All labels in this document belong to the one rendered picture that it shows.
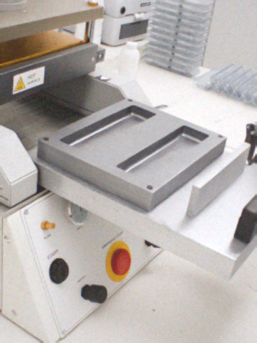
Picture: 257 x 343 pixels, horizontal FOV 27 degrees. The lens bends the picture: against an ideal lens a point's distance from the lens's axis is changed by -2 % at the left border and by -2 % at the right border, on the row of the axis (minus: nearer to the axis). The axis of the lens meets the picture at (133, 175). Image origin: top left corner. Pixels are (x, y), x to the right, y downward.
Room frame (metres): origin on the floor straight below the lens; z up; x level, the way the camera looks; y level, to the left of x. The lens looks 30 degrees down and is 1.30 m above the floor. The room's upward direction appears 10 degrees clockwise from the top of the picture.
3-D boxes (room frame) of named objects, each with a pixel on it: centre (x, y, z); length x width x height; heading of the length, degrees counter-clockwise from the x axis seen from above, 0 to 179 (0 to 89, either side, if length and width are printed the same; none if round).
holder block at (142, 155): (0.63, 0.00, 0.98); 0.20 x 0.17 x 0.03; 152
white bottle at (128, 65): (1.38, 0.06, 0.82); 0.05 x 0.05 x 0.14
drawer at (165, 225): (0.61, -0.04, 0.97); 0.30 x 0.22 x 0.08; 62
